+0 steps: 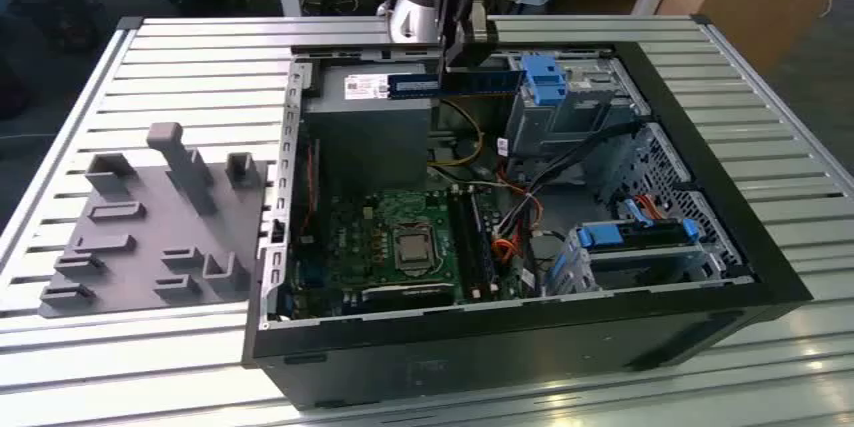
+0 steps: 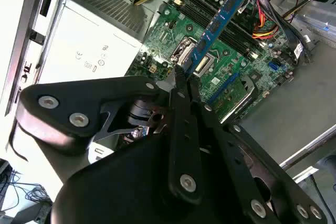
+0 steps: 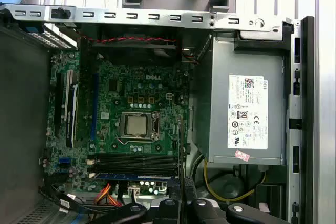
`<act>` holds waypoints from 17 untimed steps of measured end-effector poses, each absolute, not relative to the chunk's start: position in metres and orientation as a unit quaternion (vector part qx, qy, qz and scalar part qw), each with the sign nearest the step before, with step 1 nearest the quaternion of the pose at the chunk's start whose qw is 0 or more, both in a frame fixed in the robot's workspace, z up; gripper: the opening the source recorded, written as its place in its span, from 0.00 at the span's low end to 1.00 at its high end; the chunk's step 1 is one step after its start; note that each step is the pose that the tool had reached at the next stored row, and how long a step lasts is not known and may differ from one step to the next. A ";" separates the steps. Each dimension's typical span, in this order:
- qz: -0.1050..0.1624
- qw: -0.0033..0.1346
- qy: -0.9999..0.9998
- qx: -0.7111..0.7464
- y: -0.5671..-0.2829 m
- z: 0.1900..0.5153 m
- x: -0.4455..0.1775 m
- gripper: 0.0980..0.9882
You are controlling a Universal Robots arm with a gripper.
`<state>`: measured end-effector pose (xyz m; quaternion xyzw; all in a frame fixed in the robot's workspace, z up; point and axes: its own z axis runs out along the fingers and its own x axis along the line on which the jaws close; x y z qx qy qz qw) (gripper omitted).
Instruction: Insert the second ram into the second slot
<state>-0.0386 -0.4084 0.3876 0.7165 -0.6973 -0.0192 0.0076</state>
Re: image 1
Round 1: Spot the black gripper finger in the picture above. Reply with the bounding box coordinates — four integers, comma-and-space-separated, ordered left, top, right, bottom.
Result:
467, 0, 499, 71
436, 0, 473, 73

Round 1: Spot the blue RAM stick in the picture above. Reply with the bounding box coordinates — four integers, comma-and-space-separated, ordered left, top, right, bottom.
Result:
387, 70, 523, 95

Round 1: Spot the blue drive carrier latch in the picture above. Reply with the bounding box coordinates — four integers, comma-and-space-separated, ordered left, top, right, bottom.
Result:
522, 53, 570, 107

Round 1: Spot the grey power supply unit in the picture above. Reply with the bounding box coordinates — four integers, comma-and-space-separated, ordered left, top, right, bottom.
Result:
303, 62, 435, 197

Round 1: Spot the grey metal drive cage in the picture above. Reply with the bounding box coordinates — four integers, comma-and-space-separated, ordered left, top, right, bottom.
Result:
503, 55, 653, 187

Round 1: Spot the silver CPU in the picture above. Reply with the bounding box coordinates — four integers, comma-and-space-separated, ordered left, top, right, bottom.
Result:
398, 235, 432, 262

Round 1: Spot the CPU socket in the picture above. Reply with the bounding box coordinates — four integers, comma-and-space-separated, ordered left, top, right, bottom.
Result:
390, 224, 442, 278

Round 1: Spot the green motherboard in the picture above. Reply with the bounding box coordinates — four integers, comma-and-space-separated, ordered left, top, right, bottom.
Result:
287, 185, 529, 319

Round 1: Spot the hard disk in blue carrier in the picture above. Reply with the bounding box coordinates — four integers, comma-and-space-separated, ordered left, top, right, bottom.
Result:
575, 218, 701, 252

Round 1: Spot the black graphics card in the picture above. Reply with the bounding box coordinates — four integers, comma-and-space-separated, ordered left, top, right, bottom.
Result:
359, 281, 458, 311

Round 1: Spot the black PC case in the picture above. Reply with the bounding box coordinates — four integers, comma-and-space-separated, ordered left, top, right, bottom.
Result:
240, 39, 814, 411

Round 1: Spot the grey parts rack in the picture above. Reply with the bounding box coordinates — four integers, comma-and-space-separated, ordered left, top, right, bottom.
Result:
37, 121, 270, 319

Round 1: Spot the yellow wire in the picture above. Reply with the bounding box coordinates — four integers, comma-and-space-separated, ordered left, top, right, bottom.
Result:
427, 98, 486, 168

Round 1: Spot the black cable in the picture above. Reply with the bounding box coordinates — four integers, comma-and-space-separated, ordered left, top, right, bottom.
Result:
519, 120, 643, 193

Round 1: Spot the orange and blue wire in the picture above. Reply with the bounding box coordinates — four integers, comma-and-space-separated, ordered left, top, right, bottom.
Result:
625, 193, 673, 224

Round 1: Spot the orange wire bundle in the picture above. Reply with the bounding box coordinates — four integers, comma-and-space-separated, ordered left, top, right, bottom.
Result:
491, 237, 522, 264

